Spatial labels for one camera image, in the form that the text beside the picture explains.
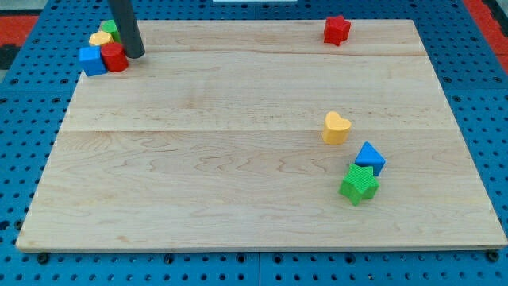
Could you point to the red cylinder block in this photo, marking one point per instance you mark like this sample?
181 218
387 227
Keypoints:
114 57

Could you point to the yellow heart block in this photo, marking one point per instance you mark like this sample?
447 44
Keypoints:
336 129

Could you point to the green star block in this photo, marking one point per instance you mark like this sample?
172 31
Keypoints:
359 184

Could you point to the red star block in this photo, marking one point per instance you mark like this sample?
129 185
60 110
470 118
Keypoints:
336 30

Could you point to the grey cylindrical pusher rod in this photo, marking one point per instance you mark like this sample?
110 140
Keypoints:
126 22

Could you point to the blue triangle block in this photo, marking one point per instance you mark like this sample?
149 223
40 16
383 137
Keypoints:
370 156

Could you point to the green block behind rod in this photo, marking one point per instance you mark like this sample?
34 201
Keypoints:
109 26

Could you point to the light wooden board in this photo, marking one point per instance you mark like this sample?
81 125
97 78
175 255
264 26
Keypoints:
211 142

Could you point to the yellow hexagon block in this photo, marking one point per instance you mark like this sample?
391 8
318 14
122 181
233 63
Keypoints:
100 38

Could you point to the blue cube block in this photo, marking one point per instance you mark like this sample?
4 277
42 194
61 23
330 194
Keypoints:
91 62

